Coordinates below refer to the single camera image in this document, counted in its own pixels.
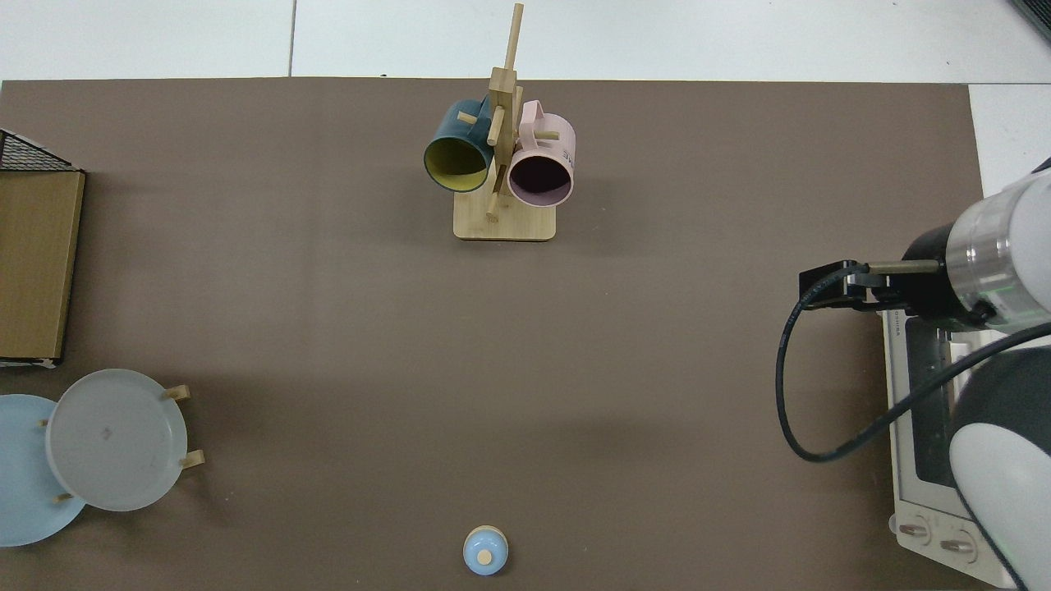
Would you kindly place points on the pale toaster oven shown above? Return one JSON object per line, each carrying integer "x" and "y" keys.
{"x": 924, "y": 460}

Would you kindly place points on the black panel corner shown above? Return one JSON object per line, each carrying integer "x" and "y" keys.
{"x": 1039, "y": 15}

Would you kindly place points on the pink cup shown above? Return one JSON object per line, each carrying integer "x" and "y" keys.
{"x": 546, "y": 144}

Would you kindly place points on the wooden cup stand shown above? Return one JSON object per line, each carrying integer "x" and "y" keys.
{"x": 505, "y": 226}

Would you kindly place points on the teal cup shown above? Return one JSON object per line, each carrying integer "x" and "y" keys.
{"x": 456, "y": 131}

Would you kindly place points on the brown table cloth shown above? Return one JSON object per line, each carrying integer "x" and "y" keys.
{"x": 369, "y": 369}

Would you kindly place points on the wooden plate rack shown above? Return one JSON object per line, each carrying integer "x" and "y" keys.
{"x": 193, "y": 460}

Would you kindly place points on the grey plate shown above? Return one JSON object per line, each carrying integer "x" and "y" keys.
{"x": 115, "y": 443}

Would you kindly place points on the light blue plate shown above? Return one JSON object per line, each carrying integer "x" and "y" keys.
{"x": 25, "y": 492}

